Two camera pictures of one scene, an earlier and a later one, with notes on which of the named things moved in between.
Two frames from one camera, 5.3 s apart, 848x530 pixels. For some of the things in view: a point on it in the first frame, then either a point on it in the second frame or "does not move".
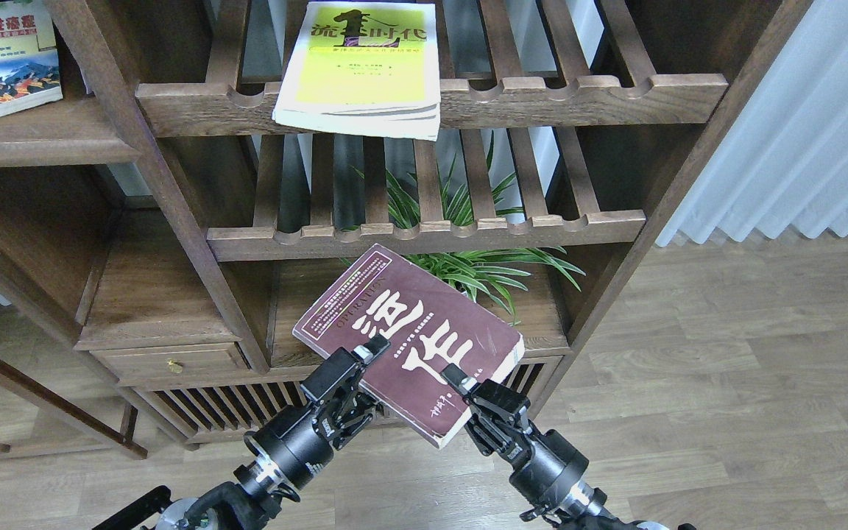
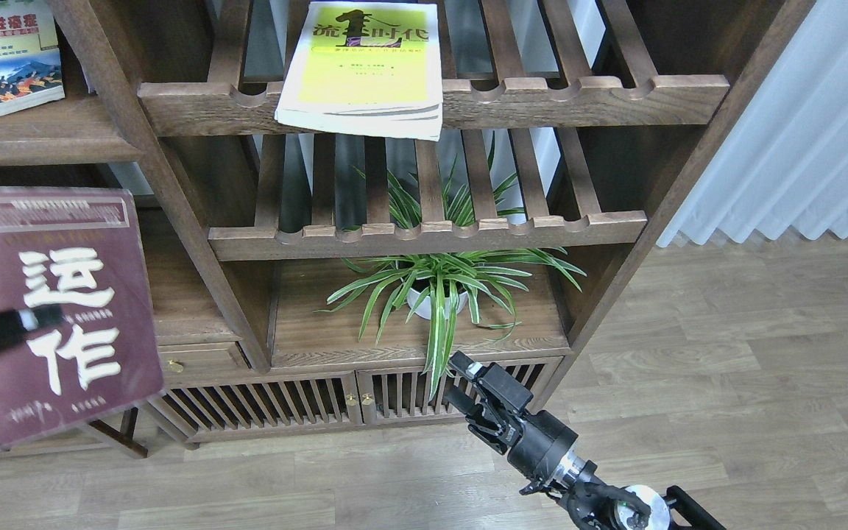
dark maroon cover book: [426, 326] → [77, 249]
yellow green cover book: [364, 68] does not move
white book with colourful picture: [4, 58] does not move
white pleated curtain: [815, 146] does not move
